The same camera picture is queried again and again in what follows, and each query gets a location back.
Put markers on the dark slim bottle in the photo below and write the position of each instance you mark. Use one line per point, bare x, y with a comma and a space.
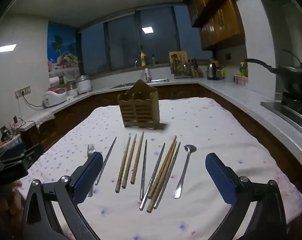
153, 58

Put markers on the fruit wall poster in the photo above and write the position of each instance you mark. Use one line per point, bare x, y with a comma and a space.
62, 47

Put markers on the person's left hand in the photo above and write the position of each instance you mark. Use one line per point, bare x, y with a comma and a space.
14, 201

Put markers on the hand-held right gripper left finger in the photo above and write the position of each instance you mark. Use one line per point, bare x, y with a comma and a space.
89, 177

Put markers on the paper towel roll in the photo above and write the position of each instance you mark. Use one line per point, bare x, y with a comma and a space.
54, 81

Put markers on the dish rack with cutting board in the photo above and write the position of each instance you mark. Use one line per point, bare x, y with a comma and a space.
180, 63

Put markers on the steel electric kettle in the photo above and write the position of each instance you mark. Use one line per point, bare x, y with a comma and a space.
212, 70

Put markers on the kitchen counter with wooden cabinets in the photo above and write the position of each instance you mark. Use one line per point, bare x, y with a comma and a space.
180, 90

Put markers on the white dispenser bottle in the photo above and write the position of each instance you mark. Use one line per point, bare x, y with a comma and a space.
147, 74

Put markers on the metal spoon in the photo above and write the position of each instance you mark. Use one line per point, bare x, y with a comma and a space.
184, 172

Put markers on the white lidded pot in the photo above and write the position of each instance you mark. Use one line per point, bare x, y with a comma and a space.
71, 91

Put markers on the black gas stove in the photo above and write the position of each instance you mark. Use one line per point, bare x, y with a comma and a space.
288, 108

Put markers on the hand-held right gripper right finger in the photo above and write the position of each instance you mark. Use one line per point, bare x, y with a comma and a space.
220, 177

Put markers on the dark wall outlet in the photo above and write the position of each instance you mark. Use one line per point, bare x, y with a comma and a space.
228, 56

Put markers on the metal fork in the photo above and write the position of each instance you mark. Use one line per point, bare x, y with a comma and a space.
90, 152

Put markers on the floral white tablecloth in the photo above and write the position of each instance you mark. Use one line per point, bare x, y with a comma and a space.
210, 130

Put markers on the small green object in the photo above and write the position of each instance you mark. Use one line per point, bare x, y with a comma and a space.
223, 72

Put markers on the white fringed towel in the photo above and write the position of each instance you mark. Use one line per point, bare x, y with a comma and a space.
42, 117

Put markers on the wooden chopstick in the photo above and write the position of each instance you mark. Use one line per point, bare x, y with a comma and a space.
137, 155
163, 177
123, 165
165, 162
129, 162

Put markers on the steel lidded cooker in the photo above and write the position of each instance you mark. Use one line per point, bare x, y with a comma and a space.
84, 85

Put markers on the wooden utensil holder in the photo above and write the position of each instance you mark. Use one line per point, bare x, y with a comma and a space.
138, 110

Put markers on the yellow green bottle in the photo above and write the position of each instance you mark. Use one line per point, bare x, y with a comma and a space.
243, 68

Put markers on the metal chopstick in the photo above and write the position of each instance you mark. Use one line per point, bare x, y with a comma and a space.
169, 172
143, 170
108, 156
153, 175

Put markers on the white rice cooker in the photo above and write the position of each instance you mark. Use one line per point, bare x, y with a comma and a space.
54, 97

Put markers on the wall power outlet strip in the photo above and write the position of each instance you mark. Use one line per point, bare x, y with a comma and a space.
23, 92

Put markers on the steel kitchen sink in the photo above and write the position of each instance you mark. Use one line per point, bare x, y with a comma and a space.
133, 83

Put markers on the large kitchen window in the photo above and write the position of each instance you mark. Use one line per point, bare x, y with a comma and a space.
121, 47

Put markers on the black wok with lid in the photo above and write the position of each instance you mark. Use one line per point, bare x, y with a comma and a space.
294, 78

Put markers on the pink seasoning jar set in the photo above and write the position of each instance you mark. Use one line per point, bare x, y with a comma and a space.
241, 80

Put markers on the wooden wall cabinets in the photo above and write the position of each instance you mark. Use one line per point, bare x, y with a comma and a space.
215, 17

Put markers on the curved sink faucet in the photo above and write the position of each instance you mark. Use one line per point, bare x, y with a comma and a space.
136, 63

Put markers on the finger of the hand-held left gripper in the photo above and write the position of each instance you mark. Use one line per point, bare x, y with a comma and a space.
28, 155

